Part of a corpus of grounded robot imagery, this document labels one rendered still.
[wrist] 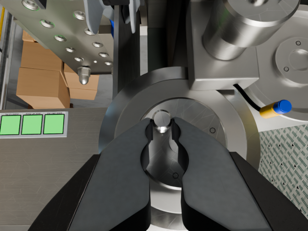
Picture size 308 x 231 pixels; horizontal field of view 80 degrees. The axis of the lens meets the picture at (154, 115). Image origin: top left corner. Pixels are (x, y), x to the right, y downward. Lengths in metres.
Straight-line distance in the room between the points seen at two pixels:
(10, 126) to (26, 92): 1.61
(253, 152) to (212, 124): 0.05
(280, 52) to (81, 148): 0.47
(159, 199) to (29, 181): 0.48
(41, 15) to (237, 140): 0.36
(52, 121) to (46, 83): 1.66
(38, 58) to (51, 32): 1.90
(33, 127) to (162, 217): 0.48
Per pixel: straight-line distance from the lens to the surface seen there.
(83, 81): 0.55
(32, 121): 0.60
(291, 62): 0.23
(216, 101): 0.17
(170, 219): 0.18
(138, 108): 0.17
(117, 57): 0.20
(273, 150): 0.38
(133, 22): 0.19
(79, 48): 0.48
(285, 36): 0.24
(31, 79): 2.26
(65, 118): 0.56
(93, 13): 0.21
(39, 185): 0.59
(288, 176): 0.36
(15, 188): 0.63
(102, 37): 0.39
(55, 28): 0.43
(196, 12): 0.18
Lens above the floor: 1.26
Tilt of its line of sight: 10 degrees down
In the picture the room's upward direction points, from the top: 179 degrees clockwise
